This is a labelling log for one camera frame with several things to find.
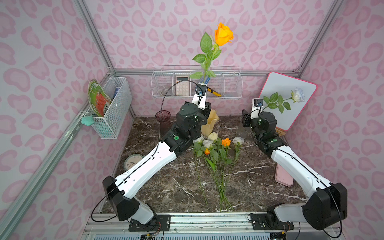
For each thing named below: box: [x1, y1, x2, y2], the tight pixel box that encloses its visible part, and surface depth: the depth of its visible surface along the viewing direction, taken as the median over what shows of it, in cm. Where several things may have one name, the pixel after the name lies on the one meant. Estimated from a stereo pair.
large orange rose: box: [190, 23, 234, 83], surface depth 51 cm
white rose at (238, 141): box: [231, 137, 244, 162], surface depth 101 cm
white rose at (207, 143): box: [202, 139, 213, 148], surface depth 100 cm
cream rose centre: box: [207, 132, 218, 141], surface depth 103 cm
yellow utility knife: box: [207, 87, 222, 97], surface depth 100 cm
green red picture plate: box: [88, 79, 112, 117], surface depth 75 cm
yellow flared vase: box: [201, 109, 220, 137], surface depth 94 cm
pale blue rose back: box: [262, 87, 305, 114], surface depth 80 cm
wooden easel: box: [275, 128, 286, 137], surface depth 108 cm
